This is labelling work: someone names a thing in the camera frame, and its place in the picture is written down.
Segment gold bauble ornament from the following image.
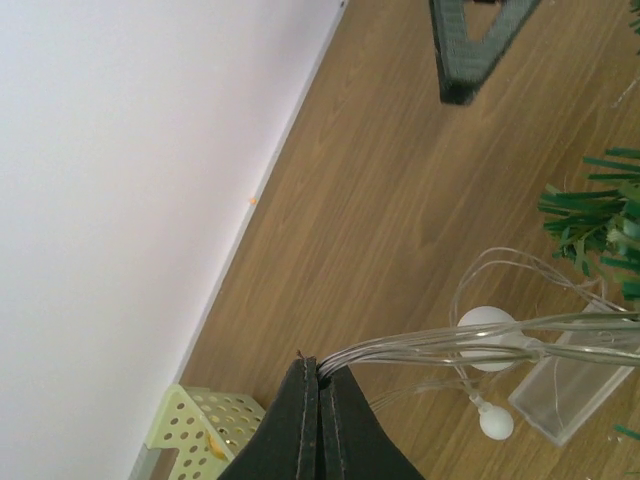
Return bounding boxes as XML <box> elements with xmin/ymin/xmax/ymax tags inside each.
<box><xmin>207</xmin><ymin>433</ymin><xmax>227</xmax><ymax>461</ymax></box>

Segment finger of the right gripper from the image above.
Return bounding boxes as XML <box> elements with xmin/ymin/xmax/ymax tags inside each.
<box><xmin>429</xmin><ymin>0</ymin><xmax>540</xmax><ymax>105</ymax></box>

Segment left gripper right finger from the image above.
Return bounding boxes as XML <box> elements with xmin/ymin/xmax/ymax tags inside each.
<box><xmin>318</xmin><ymin>367</ymin><xmax>423</xmax><ymax>480</ymax></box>

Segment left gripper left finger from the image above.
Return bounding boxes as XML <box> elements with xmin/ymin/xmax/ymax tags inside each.
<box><xmin>221</xmin><ymin>356</ymin><xmax>319</xmax><ymax>480</ymax></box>

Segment clear plastic battery box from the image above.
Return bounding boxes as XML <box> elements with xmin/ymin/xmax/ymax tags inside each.
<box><xmin>507</xmin><ymin>305</ymin><xmax>636</xmax><ymax>447</ymax></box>

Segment white ball string lights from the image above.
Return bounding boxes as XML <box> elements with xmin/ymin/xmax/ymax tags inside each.
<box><xmin>319</xmin><ymin>244</ymin><xmax>640</xmax><ymax>441</ymax></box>

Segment pale green perforated basket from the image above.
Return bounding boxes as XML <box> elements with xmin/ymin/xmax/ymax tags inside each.
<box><xmin>130</xmin><ymin>384</ymin><xmax>265</xmax><ymax>479</ymax></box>

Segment small green christmas tree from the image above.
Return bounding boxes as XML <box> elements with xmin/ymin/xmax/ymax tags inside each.
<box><xmin>537</xmin><ymin>147</ymin><xmax>639</xmax><ymax>307</ymax></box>

